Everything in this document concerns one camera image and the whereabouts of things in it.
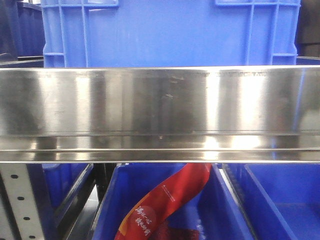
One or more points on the blue left lower bin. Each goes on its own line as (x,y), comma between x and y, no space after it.
(64,181)

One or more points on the large blue plastic crate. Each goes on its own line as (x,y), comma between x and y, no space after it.
(169,33)

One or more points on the red printed snack bag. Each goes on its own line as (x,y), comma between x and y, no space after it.
(162,201)

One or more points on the white perforated rack upright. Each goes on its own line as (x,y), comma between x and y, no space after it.
(17,183)

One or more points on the blue right lower bin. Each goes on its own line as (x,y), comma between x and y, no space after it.
(281,201)

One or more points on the dark blue bin upper left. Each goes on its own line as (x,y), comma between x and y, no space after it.
(21,30)

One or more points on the blue centre lower bin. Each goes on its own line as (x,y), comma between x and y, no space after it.
(211,215)

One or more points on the stainless steel shelf rail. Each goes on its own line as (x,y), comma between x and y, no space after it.
(222,114)

